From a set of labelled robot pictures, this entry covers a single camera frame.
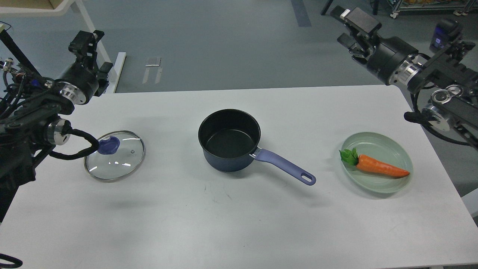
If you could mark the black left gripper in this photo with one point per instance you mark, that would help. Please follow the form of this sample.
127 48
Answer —
77 83

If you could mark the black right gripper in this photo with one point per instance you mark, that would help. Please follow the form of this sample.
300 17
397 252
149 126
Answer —
391 60

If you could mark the glass lid with blue knob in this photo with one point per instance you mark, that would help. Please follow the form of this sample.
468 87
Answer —
120 153

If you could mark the blue saucepan with handle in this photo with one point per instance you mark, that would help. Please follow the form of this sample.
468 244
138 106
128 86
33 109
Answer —
229 139

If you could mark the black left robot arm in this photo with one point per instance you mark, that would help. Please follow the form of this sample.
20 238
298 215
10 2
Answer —
32 127

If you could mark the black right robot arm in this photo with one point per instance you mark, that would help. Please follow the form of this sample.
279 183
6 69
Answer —
441 87

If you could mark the black metal stand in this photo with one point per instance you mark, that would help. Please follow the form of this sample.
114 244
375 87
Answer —
16 51

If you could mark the pale green plate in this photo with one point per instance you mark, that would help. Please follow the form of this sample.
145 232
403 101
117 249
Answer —
381 148

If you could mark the orange toy carrot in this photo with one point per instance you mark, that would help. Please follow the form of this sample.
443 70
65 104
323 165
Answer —
371 165

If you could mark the metal cart with casters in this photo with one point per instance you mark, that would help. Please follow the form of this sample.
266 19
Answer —
456 7

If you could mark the white table frame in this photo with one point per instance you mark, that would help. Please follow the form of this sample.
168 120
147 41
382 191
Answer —
47 8

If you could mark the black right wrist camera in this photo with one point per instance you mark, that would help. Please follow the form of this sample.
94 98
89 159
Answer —
357 20

